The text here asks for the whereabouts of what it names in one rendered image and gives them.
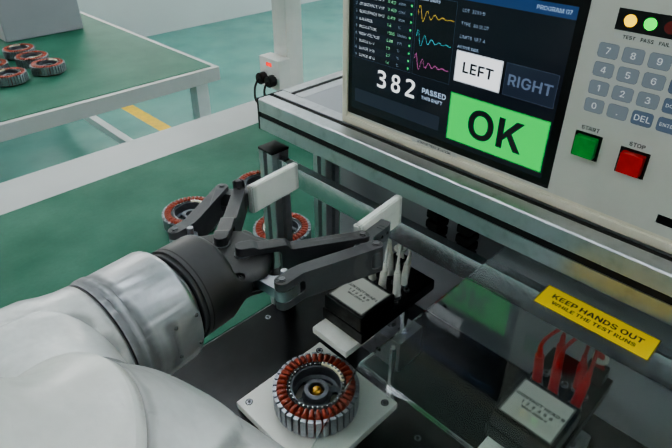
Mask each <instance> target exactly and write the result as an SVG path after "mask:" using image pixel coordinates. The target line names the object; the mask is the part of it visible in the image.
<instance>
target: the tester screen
mask: <svg viewBox="0 0 672 448"><path fill-rule="evenodd" d="M578 11H579V7H576V6H570V5H564V4H558V3H552V2H546V1H540V0H353V35H352V99H351V107H354V108H356V109H359V110H362V111H364V112H367V113H370V114H372V115H375V116H377V117H380V118H383V119H385V120H388V121H391V122H393V123H396V124H399V125H401V126H404V127H406V128H409V129H412V130H414V131H417V132H420V133H422V134H425V135H428V136H430V137H433V138H435V139H438V140H441V141H443V142H446V143H449V144H451V145H454V146H456V147H459V148H462V149H464V150H467V151H470V152H472V153H475V154H478V155H480V156H483V157H485V158H488V159H491V160H493V161H496V162H499V163H501V164H504V165H507V166H509V167H512V168H514V169H517V170H520V171H522V172H525V173H528V174H530V175H533V176H535V177H538V178H541V177H542V172H543V168H544V163H545V159H546V154H547V150H548V145H549V141H550V136H551V132H552V128H553V123H554V119H555V114H556V110H557V105H558V101H559V96H560V92H561V87H562V83H563V78H564V74H565V69H566V65H567V60H568V56H569V51H570V47H571V42H572V38H573V33H574V29H575V25H576V20H577V16H578ZM457 50H461V51H465V52H469V53H473V54H477V55H481V56H485V57H489V58H493V59H497V60H501V61H505V62H509V63H513V64H517V65H521V66H525V67H529V68H533V69H537V70H541V71H545V72H549V73H553V74H557V75H560V80H559V84H558V89H557V93H556V98H555V102H554V107H553V109H551V108H547V107H544V106H540V105H537V104H533V103H530V102H527V101H523V100H520V99H516V98H513V97H510V96H506V95H503V94H499V93H496V92H493V91H489V90H486V89H482V88H479V87H475V86H472V85H469V84H465V83H462V82H458V81H455V80H453V79H454V70H455V62H456V53H457ZM375 67H376V68H380V69H383V70H386V71H389V72H393V73H396V74H399V75H402V76H406V77H409V78H412V79H415V80H419V83H418V95H417V102H414V101H411V100H408V99H405V98H402V97H399V96H396V95H393V94H391V93H388V92H385V91H382V90H379V89H376V88H375ZM355 87H356V88H358V89H361V90H364V91H367V92H370V93H373V94H376V95H379V96H381V97H384V98H387V99H390V100H393V101H396V102H399V103H402V104H404V105H407V106H410V107H413V108H416V109H419V110H422V111H425V112H427V113H430V114H433V115H436V116H439V126H438V131H437V130H434V129H431V128H429V127H426V126H423V125H420V124H418V123H415V122H412V121H410V120H407V119H404V118H401V117H399V116H396V115H393V114H391V113H388V112H385V111H382V110H380V109H377V108H374V107H372V106H369V105H366V104H363V103H361V102H358V101H355ZM451 92H454V93H458V94H461V95H464V96H467V97H471V98H474V99H477V100H480V101H484V102H487V103H490V104H493V105H496V106H500V107H503V108H506V109H509V110H513V111H516V112H519V113H522V114H526V115H529V116H532V117H535V118H539V119H542V120H545V121H548V122H551V126H550V130H549V135H548V139H547V144H546V148H545V153H544V157H543V162H542V166H541V171H540V172H537V171H534V170H531V169H529V168H526V167H523V166H521V165H518V164H515V163H513V162H510V161H507V160H505V159H502V158H499V157H497V156H494V155H491V154H489V153H486V152H483V151H481V150H478V149H475V148H473V147H470V146H467V145H464V144H462V143H459V142H456V141H454V140H451V139H448V138H446V133H447V124H448V115H449V106H450V98H451Z"/></svg>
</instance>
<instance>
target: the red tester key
mask: <svg viewBox="0 0 672 448"><path fill-rule="evenodd" d="M645 161H646V156H643V155H640V154H637V153H634V152H630V151H627V150H623V151H622V152H621V153H620V156H619V160H618V163H617V166H616V169H615V171H616V172H619V173H622V174H625V175H628V176H631V177H634V178H638V177H639V176H640V175H641V173H642V170H643V167H644V164H645Z"/></svg>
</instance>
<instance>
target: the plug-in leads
mask: <svg viewBox="0 0 672 448"><path fill-rule="evenodd" d="M394 251H395V252H396V253H394V254H393V252H392V240H391V239H388V242H387V247H386V252H385V259H384V262H383V270H382V271H381V272H380V276H379V281H378V285H380V286H381V287H383V288H385V289H387V286H386V281H387V279H393V291H392V293H393V294H394V295H395V297H394V300H401V296H402V294H401V289H404V288H405V287H408V279H409V273H410V268H411V250H409V249H408V256H407V255H405V254H404V253H405V252H406V247H404V246H402V245H400V244H399V243H398V244H397V245H395V246H394ZM394 268H395V271H394ZM401 272H402V274H401ZM368 278H369V279H370V280H372V281H373V282H375V283H377V280H378V277H376V273H375V274H373V275H370V276H368Z"/></svg>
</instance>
